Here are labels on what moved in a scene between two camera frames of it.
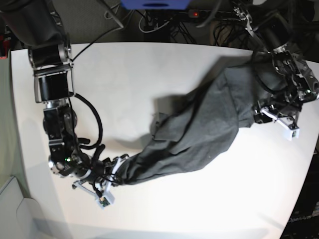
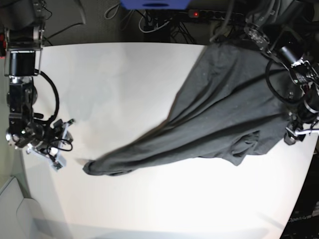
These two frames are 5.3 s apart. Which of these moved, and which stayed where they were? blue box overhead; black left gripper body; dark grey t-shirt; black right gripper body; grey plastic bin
Moved: black right gripper body; dark grey t-shirt; black left gripper body
Stayed: blue box overhead; grey plastic bin
